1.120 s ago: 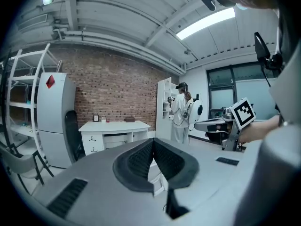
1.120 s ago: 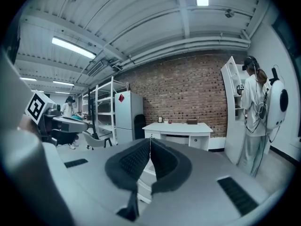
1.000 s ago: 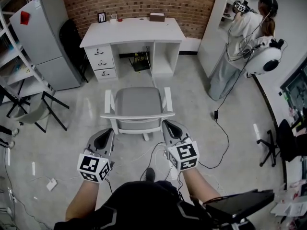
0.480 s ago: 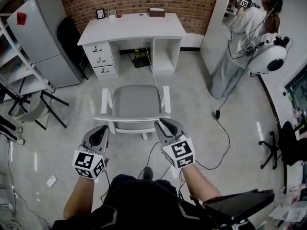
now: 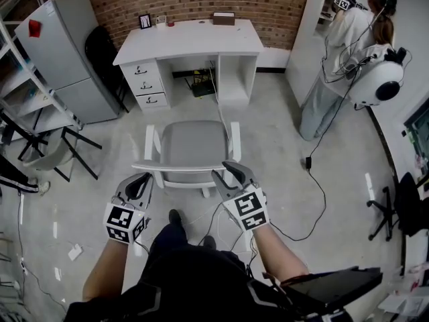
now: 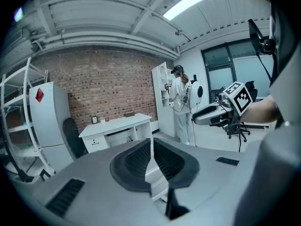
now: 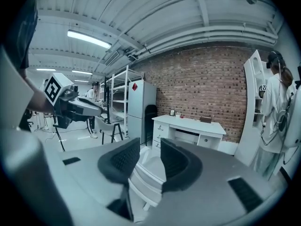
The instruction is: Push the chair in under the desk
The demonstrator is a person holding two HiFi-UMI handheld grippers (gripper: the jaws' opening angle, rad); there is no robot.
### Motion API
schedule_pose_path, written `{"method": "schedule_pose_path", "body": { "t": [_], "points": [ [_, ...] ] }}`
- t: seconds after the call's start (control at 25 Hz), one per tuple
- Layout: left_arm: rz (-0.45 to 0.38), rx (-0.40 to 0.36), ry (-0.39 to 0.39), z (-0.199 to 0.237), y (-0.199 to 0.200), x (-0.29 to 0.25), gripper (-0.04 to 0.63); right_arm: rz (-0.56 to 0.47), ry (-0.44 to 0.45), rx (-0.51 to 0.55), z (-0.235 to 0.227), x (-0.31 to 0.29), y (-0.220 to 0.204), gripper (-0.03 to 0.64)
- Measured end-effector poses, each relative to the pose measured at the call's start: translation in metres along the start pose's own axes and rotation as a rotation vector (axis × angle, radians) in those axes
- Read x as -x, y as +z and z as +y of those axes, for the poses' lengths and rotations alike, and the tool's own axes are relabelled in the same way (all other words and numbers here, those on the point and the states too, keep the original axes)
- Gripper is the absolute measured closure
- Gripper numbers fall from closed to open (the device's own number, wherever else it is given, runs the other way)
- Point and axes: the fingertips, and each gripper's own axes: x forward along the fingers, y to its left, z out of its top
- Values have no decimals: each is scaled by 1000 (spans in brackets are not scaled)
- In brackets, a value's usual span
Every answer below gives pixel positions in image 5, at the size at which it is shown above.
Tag white chair grey seat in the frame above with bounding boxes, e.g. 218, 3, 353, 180
131, 119, 242, 199

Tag red fridge magnet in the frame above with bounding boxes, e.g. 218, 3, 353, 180
28, 19, 45, 39

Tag black framed glass panel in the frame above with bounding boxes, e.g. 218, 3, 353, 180
404, 95, 429, 167

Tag black flat device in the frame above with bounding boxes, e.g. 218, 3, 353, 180
280, 266, 383, 315

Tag white charger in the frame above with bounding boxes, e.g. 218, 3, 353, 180
68, 243, 84, 261

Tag white cable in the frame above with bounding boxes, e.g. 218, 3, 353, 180
209, 60, 233, 147

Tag person's black clothed body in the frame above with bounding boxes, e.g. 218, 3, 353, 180
63, 213, 336, 322

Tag white round backpack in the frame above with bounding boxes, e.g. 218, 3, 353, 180
348, 47, 412, 110

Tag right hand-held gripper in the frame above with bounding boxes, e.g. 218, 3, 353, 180
210, 160, 271, 233

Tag brown box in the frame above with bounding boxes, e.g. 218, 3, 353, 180
212, 11, 237, 26

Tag white bookshelf cabinet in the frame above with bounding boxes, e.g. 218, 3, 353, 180
284, 0, 365, 109

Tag white metal shelving rack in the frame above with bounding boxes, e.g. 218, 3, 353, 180
0, 0, 83, 137

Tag silver refrigerator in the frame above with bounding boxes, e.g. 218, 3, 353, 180
13, 0, 121, 125

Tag black router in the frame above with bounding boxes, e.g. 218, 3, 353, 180
183, 76, 218, 98

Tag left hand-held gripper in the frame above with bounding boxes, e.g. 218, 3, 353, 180
103, 172, 155, 246

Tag black office chair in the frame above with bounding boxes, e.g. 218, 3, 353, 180
367, 172, 429, 242

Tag person's left black shoe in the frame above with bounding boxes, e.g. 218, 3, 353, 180
168, 209, 184, 229

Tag person's left forearm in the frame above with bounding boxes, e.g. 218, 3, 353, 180
82, 238, 131, 303

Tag person's right forearm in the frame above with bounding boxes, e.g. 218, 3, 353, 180
250, 223, 310, 278

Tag black power adapter with cable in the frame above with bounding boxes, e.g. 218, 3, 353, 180
267, 85, 353, 243

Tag black folding chair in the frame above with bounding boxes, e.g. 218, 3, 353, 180
84, 25, 131, 114

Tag white paper clutter pile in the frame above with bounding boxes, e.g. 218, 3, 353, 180
378, 263, 429, 318

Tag white desk with drawers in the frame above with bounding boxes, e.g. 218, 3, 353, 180
113, 18, 265, 115

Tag grey chair black legs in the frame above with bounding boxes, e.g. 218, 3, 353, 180
18, 123, 103, 183

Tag white panel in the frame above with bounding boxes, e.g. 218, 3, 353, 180
256, 47, 291, 74

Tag white side table black edge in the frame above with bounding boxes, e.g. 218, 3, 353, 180
365, 104, 429, 322

